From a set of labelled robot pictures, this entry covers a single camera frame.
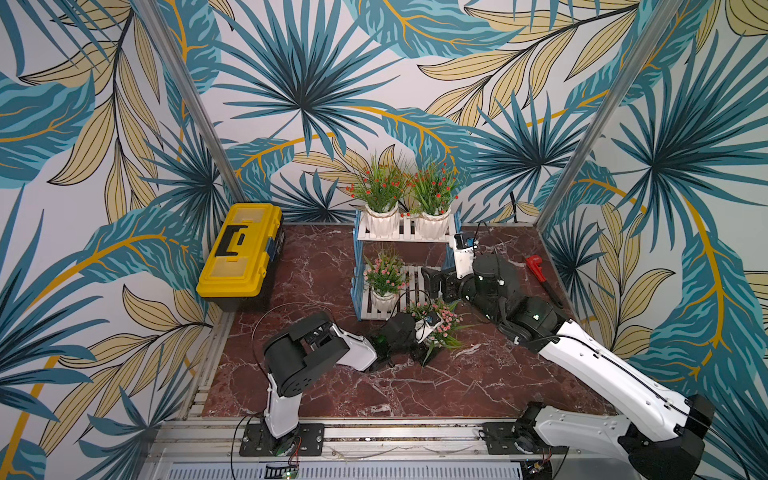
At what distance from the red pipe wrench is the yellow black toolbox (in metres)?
0.91

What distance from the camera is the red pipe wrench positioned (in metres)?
1.00

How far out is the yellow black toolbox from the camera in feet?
2.80

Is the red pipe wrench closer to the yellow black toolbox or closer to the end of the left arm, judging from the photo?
the end of the left arm
